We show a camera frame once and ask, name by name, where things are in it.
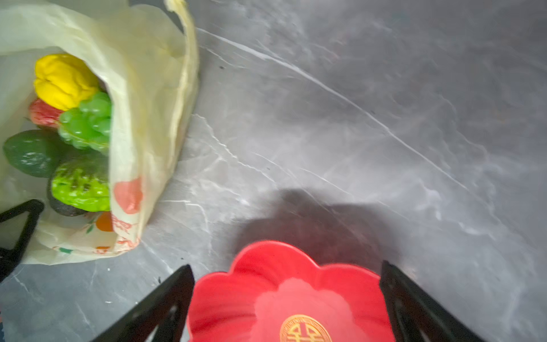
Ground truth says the dark brown fruit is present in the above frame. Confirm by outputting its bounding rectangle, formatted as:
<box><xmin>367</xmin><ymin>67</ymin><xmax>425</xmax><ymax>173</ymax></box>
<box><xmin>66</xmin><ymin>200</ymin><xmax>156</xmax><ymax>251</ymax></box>
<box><xmin>47</xmin><ymin>188</ymin><xmax>87</xmax><ymax>217</ymax></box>

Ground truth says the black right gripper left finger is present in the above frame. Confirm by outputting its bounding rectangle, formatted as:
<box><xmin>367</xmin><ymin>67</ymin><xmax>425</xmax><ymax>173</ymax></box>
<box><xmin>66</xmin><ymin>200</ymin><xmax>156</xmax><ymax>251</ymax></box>
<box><xmin>94</xmin><ymin>265</ymin><xmax>195</xmax><ymax>342</ymax></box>

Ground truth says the red flower-shaped plastic plate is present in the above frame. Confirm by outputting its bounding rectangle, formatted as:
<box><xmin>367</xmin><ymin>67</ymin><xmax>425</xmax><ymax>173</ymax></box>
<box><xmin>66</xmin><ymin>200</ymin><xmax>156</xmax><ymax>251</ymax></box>
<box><xmin>187</xmin><ymin>241</ymin><xmax>394</xmax><ymax>341</ymax></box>

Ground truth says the yellow bumpy fruit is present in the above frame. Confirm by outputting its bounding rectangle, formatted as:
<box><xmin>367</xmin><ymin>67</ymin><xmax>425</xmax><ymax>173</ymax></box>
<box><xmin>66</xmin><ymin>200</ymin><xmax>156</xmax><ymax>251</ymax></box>
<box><xmin>34</xmin><ymin>54</ymin><xmax>101</xmax><ymax>111</ymax></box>

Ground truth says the light green custard apple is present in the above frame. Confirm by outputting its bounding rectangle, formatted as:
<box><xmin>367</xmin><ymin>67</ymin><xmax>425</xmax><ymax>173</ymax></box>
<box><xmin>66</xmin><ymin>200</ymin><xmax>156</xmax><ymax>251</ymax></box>
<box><xmin>50</xmin><ymin>156</ymin><xmax>111</xmax><ymax>212</ymax></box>

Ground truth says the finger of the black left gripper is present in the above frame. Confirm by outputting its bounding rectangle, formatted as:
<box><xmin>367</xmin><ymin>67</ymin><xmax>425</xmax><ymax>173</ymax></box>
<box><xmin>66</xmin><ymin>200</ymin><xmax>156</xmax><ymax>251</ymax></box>
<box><xmin>1</xmin><ymin>199</ymin><xmax>45</xmax><ymax>282</ymax></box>

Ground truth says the red fruit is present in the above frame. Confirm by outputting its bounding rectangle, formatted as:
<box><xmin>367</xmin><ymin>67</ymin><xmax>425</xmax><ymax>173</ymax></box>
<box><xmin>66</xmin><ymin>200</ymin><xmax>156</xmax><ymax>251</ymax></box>
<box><xmin>28</xmin><ymin>98</ymin><xmax>63</xmax><ymax>129</ymax></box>

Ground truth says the dark green avocado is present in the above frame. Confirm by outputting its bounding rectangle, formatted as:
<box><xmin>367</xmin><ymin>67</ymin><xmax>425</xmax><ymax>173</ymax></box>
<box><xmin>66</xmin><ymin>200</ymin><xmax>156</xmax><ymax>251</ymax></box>
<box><xmin>3</xmin><ymin>129</ymin><xmax>67</xmax><ymax>178</ymax></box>

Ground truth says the green grape bunch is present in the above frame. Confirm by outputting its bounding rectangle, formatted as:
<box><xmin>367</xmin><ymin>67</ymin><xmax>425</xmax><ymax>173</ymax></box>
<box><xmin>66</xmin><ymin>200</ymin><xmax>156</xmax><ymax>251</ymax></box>
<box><xmin>58</xmin><ymin>92</ymin><xmax>112</xmax><ymax>155</ymax></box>

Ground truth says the yellowish translucent plastic bag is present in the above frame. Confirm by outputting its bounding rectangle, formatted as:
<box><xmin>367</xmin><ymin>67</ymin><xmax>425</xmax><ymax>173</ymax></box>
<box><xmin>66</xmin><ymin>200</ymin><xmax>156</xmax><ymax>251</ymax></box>
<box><xmin>1</xmin><ymin>1</ymin><xmax>199</xmax><ymax>265</ymax></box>

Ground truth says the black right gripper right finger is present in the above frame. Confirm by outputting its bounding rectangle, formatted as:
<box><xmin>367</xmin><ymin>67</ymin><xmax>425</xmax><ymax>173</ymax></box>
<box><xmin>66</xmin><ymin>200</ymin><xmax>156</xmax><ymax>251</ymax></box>
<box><xmin>380</xmin><ymin>260</ymin><xmax>484</xmax><ymax>342</ymax></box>

